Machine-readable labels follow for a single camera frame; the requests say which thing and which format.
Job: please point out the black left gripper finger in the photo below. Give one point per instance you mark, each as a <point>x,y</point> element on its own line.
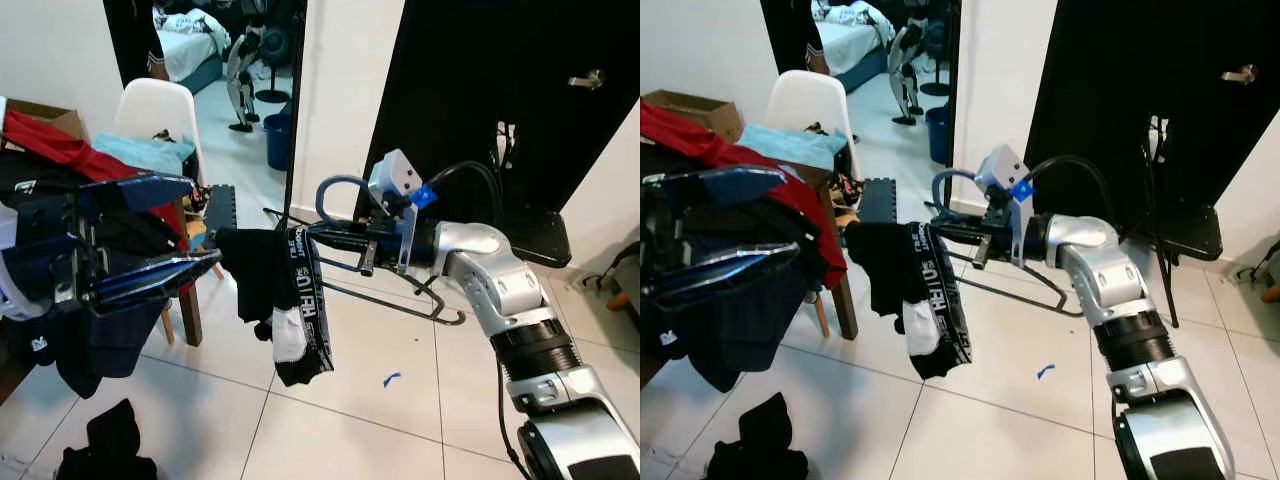
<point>745,183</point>
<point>740,275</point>
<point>140,190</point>
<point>160,278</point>

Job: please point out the dark grey hanger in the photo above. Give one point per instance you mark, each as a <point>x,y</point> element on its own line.
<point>938,190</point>
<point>322,200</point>

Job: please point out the black underwear white waistband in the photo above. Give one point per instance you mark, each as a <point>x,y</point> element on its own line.
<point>885,265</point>
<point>255,270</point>

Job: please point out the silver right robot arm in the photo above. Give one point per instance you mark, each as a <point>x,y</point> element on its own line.
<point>1095,260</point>
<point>490,270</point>

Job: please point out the teal cloth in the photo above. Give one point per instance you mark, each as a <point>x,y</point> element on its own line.
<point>140,152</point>
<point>790,145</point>

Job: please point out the dark wooden furniture leg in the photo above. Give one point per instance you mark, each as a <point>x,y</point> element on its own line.
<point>845,310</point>
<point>190,315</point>

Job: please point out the pile of dark clothes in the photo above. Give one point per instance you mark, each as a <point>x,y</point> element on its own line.
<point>740,340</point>
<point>110,340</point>

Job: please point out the dark foam floor mat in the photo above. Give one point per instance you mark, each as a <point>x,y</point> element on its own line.
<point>878,200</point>
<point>220,205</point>

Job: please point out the white plastic chair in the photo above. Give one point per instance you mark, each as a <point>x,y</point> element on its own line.
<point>155,105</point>
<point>805,100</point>

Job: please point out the cardboard box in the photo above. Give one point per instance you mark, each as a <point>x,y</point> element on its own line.
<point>55,117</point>
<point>700,108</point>

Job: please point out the blue bucket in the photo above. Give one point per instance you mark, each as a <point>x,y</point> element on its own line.
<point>937,135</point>
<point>278,140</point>

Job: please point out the black tripod stand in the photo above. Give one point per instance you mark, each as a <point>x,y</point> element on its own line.
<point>297,100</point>
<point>956,100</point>

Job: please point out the blue tape strip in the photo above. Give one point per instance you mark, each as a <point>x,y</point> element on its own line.
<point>390,380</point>
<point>1045,373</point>

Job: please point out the bed with white sheet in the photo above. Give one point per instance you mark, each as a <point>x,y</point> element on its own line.
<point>190,55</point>
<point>850,50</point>

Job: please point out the standing humanoid robot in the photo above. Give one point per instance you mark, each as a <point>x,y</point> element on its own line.
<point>908,70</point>
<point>243,75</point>

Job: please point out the black white striped object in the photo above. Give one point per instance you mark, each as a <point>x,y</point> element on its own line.
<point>505,140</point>
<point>1160,138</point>

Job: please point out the crumpled black garment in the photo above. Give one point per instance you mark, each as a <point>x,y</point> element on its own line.
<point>105,450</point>
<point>755,445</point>

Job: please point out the black door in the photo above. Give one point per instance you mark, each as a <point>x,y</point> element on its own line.
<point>470,60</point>
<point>1130,60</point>

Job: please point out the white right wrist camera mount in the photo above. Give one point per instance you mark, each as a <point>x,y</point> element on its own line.
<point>1000,165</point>
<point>395,172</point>

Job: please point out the black pedestal fan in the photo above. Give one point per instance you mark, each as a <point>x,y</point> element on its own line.
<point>272,97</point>
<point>935,90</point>

